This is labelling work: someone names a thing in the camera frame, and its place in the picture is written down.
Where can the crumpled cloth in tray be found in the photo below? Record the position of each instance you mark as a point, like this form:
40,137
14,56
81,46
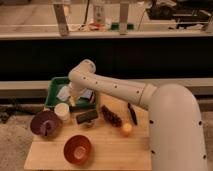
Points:
64,94

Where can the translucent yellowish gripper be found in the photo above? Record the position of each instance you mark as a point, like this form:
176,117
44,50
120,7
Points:
76,90

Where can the black rectangular block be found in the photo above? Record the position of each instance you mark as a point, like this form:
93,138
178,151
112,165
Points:
87,116

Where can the red-brown bowl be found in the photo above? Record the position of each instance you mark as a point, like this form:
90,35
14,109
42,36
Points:
77,149

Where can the dark grape bunch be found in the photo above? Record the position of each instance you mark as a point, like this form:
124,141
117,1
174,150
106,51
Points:
111,117

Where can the green plastic tray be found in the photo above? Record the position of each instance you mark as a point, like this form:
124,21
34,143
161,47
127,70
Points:
55,85

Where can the white paper cup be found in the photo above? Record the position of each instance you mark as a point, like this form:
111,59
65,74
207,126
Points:
62,111

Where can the banana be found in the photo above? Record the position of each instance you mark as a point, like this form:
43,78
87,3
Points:
73,101

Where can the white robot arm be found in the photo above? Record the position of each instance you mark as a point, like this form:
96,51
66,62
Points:
177,140

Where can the black brush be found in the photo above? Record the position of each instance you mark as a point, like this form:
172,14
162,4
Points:
132,112

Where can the purple bowl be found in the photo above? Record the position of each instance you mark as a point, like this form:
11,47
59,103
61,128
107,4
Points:
44,123

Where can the red item in tray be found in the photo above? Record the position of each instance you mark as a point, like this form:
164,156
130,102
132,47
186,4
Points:
92,99

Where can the wooden board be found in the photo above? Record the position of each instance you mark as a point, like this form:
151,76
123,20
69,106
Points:
111,151

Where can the orange fruit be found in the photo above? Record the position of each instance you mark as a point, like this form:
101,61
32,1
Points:
126,129

